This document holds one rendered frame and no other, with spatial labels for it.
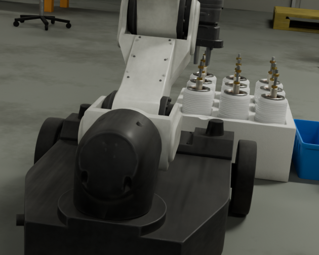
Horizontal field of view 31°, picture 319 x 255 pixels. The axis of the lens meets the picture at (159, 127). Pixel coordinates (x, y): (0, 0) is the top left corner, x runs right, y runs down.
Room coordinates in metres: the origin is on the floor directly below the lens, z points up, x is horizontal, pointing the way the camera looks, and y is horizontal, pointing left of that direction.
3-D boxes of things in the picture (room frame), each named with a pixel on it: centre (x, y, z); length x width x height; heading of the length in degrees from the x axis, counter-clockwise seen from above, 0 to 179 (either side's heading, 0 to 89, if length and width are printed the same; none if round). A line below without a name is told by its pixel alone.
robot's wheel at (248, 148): (1.48, -0.24, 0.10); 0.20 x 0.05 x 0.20; 174
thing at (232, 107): (1.82, -0.23, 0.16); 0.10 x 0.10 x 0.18
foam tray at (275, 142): (1.94, -0.25, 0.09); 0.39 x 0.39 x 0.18; 84
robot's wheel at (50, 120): (1.54, 0.29, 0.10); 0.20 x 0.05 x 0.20; 174
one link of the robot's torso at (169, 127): (1.24, 0.06, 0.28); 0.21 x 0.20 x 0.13; 174
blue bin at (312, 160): (1.91, -0.52, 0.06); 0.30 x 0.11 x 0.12; 175
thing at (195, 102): (1.83, -0.11, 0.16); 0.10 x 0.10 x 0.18
